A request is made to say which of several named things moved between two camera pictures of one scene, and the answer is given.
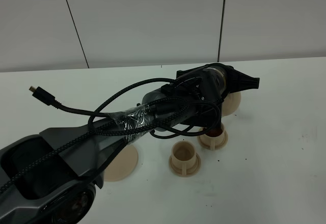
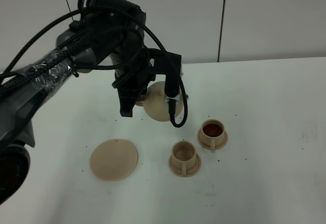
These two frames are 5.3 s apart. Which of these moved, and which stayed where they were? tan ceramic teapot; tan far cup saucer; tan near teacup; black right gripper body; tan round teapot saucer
Moved: tan ceramic teapot; black right gripper body
Stayed: tan near teacup; tan round teapot saucer; tan far cup saucer
